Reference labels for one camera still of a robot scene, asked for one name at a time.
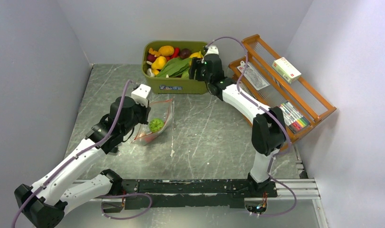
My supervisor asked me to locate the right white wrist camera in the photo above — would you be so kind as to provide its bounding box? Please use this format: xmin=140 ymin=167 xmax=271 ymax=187
xmin=205 ymin=45 xmax=219 ymax=56

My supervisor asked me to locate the colour marker pen set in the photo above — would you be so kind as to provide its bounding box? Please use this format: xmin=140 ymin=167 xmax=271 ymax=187
xmin=279 ymin=101 xmax=310 ymax=133

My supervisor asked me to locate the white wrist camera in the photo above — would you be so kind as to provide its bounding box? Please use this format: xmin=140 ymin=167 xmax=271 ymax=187
xmin=205 ymin=45 xmax=219 ymax=56
xmin=131 ymin=84 xmax=151 ymax=108

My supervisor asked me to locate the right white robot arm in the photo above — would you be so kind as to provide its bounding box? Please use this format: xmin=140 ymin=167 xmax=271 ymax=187
xmin=189 ymin=54 xmax=286 ymax=197

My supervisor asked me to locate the orange wooden rack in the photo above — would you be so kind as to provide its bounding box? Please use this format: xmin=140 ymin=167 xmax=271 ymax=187
xmin=241 ymin=34 xmax=337 ymax=143

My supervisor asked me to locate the green custard apple toy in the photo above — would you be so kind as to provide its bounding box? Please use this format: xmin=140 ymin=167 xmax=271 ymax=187
xmin=148 ymin=118 xmax=164 ymax=133

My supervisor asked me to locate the white packaged card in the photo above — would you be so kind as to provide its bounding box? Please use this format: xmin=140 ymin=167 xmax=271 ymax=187
xmin=237 ymin=60 xmax=270 ymax=91

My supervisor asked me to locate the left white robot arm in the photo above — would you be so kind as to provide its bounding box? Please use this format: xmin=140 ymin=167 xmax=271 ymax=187
xmin=14 ymin=95 xmax=150 ymax=228

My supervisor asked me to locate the red chili pepper toy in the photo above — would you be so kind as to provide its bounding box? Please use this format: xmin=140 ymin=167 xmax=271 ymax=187
xmin=138 ymin=133 xmax=159 ymax=143

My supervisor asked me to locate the purple cable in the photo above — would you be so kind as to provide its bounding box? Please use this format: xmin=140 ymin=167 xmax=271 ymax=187
xmin=11 ymin=79 xmax=153 ymax=228
xmin=205 ymin=36 xmax=298 ymax=219

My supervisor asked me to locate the clear zip top bag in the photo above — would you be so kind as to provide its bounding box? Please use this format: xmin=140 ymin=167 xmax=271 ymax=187
xmin=131 ymin=99 xmax=174 ymax=146

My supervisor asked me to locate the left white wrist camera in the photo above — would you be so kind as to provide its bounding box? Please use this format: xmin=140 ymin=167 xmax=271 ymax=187
xmin=131 ymin=84 xmax=151 ymax=108

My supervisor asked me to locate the yellow banana toy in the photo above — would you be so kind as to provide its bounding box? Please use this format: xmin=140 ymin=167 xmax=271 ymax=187
xmin=189 ymin=51 xmax=203 ymax=59

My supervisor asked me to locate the small red chili toy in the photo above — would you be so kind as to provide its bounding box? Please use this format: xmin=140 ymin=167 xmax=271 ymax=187
xmin=171 ymin=47 xmax=180 ymax=59

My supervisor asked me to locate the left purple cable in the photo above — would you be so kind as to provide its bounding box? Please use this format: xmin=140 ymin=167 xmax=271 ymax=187
xmin=11 ymin=79 xmax=153 ymax=228

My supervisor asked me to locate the green plastic bin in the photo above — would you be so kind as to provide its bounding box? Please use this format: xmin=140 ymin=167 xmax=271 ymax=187
xmin=141 ymin=40 xmax=207 ymax=95

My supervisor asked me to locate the white garlic toy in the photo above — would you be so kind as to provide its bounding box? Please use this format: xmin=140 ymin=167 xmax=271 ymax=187
xmin=146 ymin=68 xmax=155 ymax=77

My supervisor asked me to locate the green leafy vegetable toy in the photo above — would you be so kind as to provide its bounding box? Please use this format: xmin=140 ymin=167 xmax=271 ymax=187
xmin=155 ymin=57 xmax=192 ymax=78

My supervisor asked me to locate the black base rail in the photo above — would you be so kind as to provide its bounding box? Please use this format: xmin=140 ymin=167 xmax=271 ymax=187
xmin=101 ymin=169 xmax=277 ymax=210

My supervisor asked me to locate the white green box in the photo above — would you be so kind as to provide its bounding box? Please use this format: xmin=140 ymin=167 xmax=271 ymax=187
xmin=271 ymin=57 xmax=302 ymax=84

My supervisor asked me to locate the dark purple fruit toy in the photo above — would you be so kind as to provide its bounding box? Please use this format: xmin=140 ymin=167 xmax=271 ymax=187
xmin=179 ymin=48 xmax=192 ymax=59

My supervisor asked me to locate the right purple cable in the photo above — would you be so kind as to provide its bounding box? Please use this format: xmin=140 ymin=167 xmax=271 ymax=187
xmin=205 ymin=36 xmax=298 ymax=219

